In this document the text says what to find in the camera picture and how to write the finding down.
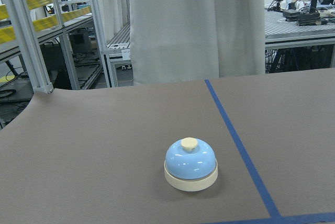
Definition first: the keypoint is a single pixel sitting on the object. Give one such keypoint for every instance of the white curtain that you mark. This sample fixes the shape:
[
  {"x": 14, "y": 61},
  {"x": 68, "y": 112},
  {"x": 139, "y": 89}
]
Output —
[{"x": 185, "y": 40}]

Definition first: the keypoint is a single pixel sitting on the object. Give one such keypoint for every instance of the blue cream call bell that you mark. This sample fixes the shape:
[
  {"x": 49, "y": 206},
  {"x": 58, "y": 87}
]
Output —
[{"x": 190, "y": 165}]

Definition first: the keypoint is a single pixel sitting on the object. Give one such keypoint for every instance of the aluminium frame rack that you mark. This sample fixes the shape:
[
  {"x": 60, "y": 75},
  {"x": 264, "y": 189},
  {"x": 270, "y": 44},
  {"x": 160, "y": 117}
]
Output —
[{"x": 67, "y": 44}]

